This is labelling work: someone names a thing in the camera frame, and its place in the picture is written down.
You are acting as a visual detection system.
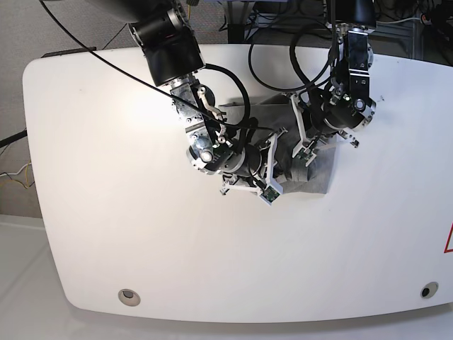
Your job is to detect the right table grommet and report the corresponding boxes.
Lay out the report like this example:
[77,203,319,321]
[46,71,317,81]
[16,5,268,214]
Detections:
[420,282,439,299]

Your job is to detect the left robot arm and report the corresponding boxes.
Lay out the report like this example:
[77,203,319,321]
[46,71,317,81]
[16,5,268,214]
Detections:
[278,1,377,162]

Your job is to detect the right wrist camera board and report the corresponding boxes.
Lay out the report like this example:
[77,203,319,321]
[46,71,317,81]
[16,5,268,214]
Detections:
[260,186,281,205]

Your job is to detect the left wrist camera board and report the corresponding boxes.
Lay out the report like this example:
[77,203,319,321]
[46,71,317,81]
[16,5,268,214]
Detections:
[296,148,317,167]

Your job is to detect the white and yellow floor cables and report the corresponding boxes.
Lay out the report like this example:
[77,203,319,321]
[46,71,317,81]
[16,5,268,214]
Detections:
[0,161,33,191]

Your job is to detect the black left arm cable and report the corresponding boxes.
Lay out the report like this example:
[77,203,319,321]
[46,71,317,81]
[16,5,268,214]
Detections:
[247,21,340,93]

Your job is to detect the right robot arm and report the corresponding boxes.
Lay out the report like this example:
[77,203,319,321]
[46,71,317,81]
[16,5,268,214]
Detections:
[93,1,283,202]

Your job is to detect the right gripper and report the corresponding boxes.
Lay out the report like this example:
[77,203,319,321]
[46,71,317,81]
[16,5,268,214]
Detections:
[219,127,287,196]

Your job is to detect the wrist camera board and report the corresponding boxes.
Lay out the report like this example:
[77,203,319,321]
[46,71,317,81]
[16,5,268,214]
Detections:
[296,148,317,167]
[260,186,281,205]

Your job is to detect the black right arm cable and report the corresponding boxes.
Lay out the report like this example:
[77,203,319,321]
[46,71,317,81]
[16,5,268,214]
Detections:
[38,0,273,149]

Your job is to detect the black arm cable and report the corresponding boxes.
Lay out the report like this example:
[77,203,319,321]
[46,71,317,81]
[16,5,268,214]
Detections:
[38,0,273,149]
[247,21,340,93]

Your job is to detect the table grommet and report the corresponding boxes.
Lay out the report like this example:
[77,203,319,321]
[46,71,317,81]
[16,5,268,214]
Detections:
[420,282,439,299]
[118,289,141,307]

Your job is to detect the left table grommet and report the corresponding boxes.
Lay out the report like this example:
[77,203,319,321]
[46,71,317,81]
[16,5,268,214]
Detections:
[118,289,141,307]

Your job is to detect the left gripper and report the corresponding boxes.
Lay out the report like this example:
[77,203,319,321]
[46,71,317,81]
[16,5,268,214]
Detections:
[282,92,361,158]

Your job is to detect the black table leg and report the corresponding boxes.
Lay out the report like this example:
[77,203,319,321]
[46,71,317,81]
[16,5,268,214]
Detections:
[222,1,255,44]

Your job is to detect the grey T-shirt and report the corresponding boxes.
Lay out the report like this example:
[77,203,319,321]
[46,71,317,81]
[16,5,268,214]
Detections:
[218,93,339,196]

